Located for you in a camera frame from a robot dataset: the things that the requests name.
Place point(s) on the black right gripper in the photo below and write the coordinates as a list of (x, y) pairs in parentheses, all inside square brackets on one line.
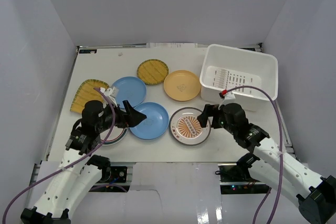
[(208, 111)]

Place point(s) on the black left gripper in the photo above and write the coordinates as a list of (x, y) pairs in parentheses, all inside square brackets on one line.
[(124, 118)]

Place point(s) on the blue plate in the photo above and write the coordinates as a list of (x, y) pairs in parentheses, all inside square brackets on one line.
[(155, 124), (131, 89)]

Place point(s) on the white plate green red stripes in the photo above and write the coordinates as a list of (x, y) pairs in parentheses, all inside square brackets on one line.
[(116, 135)]

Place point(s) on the white plate orange sunburst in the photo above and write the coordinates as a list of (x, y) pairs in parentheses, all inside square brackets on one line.
[(186, 129)]

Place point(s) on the orange plastic plate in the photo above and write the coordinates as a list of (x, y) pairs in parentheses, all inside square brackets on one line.
[(182, 85)]

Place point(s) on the round bamboo woven plate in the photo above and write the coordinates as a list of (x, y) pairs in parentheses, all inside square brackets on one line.
[(152, 72)]

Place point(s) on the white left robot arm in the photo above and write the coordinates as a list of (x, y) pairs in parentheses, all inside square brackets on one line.
[(79, 168)]

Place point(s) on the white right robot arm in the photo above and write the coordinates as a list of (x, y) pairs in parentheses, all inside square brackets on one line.
[(313, 194)]

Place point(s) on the white plastic bin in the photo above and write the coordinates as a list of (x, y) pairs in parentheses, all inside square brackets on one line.
[(227, 67)]

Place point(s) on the fan-shaped bamboo woven plate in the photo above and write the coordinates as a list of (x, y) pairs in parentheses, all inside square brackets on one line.
[(86, 93)]

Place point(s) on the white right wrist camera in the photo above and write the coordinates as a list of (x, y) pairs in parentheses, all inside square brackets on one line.
[(227, 97)]

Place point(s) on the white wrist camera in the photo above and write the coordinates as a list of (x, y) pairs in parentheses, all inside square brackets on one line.
[(227, 97), (109, 95)]

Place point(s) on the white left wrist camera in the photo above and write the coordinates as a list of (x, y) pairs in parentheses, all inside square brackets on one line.
[(109, 95)]

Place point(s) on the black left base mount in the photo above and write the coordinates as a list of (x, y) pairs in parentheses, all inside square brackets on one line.
[(118, 175)]

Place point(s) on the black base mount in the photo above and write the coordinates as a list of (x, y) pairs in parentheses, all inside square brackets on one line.
[(234, 180), (118, 175)]

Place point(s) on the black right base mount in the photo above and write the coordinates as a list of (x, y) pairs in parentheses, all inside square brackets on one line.
[(234, 180)]

